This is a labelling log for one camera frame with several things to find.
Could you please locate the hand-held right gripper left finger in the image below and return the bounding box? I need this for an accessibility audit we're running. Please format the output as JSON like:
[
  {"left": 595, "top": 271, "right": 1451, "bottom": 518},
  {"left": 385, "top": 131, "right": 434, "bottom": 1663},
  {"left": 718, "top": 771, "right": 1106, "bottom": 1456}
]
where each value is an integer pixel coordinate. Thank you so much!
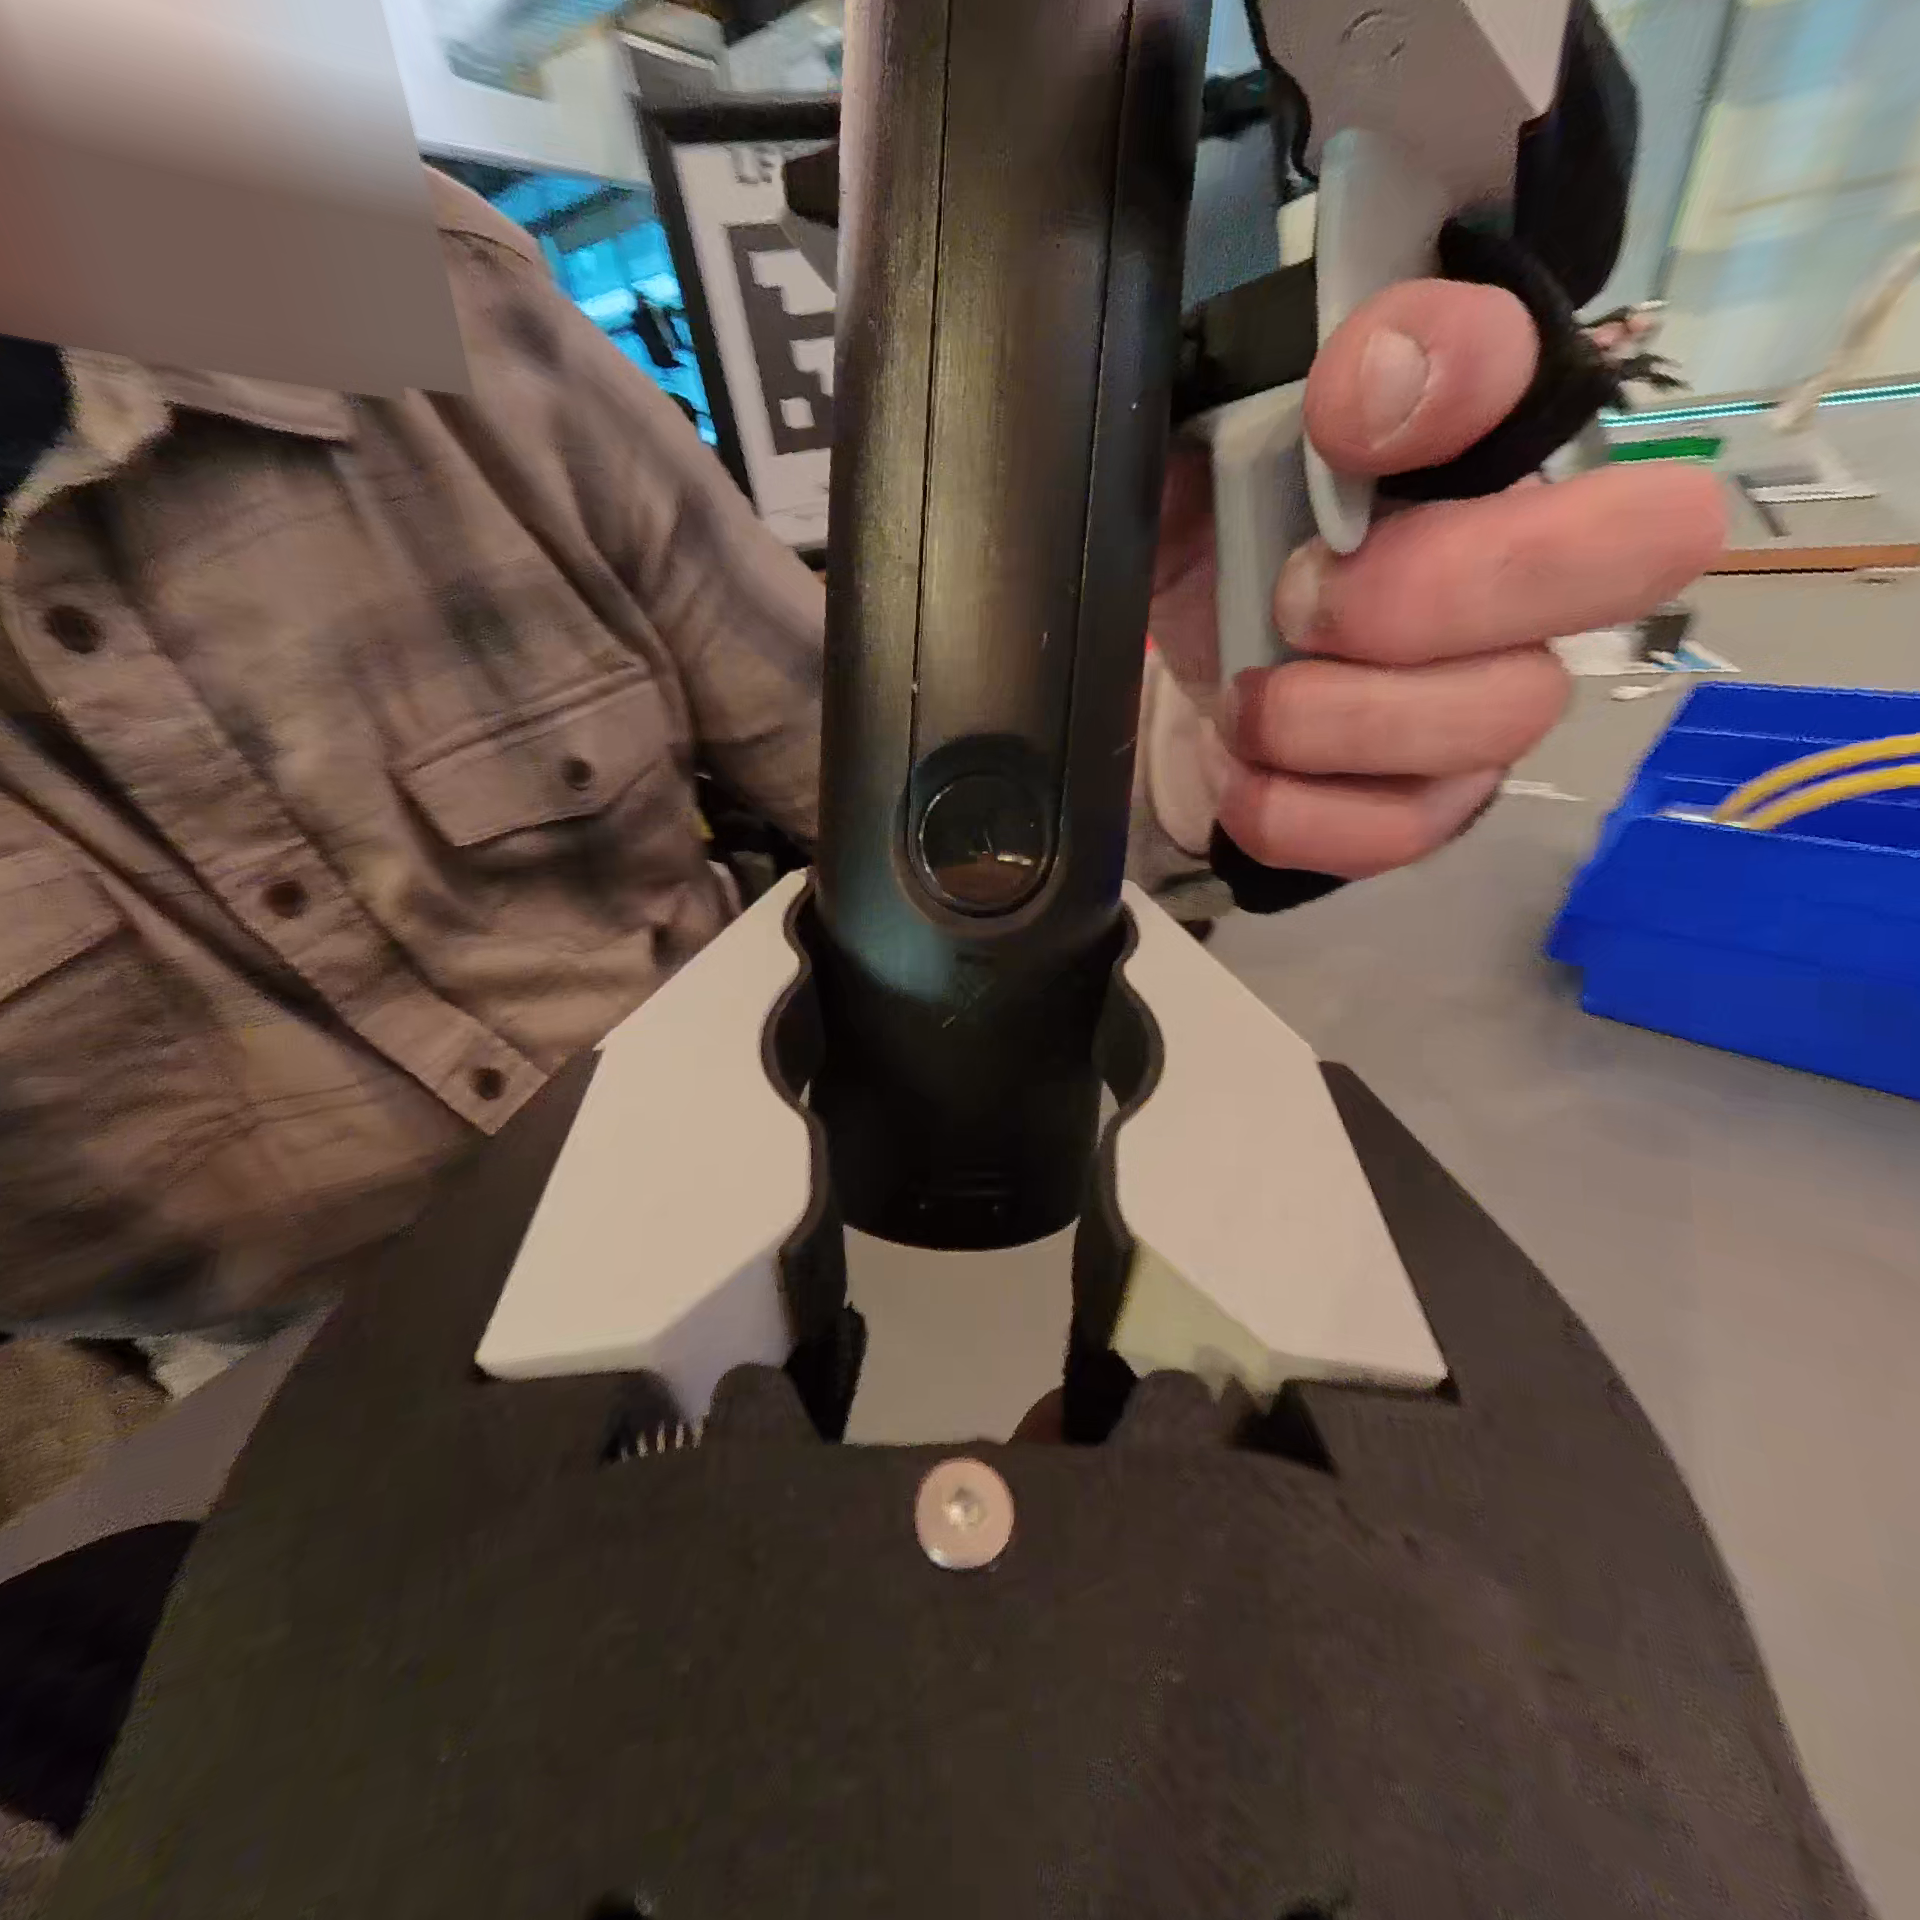
[{"left": 484, "top": 879, "right": 852, "bottom": 1413}]

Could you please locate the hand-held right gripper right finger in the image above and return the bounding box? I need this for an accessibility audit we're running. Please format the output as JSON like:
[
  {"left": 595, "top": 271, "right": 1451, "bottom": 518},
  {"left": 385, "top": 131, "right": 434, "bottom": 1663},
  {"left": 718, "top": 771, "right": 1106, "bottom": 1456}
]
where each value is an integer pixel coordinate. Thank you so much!
[{"left": 1075, "top": 886, "right": 1448, "bottom": 1398}]

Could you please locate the black remote control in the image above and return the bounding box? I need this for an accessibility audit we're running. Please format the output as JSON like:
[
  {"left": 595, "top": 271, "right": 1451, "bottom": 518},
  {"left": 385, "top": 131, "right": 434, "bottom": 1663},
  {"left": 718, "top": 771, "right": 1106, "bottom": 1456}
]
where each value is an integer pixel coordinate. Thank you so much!
[{"left": 813, "top": 0, "right": 1224, "bottom": 1259}]

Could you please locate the blue plastic bin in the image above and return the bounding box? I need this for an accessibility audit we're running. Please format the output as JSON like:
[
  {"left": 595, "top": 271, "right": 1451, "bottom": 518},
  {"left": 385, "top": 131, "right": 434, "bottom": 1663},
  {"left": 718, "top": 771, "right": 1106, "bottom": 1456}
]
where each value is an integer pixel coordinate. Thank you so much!
[{"left": 1542, "top": 681, "right": 1920, "bottom": 1107}]

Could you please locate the person's left hand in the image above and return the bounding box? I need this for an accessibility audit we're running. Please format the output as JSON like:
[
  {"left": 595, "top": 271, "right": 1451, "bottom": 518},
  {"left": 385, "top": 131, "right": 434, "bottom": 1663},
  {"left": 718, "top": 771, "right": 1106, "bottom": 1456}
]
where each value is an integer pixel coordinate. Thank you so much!
[{"left": 1141, "top": 282, "right": 1736, "bottom": 891}]

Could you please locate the yellow item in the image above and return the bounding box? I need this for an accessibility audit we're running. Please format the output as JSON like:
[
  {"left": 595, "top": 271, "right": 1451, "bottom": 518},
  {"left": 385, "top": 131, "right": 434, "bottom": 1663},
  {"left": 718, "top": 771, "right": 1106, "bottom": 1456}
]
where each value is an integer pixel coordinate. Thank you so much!
[{"left": 1724, "top": 732, "right": 1920, "bottom": 837}]

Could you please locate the framed tag poster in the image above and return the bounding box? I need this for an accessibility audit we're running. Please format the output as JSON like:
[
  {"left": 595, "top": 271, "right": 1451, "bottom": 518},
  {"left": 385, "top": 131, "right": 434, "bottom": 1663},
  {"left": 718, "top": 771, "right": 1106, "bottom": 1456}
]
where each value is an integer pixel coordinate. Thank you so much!
[{"left": 637, "top": 94, "right": 852, "bottom": 560}]

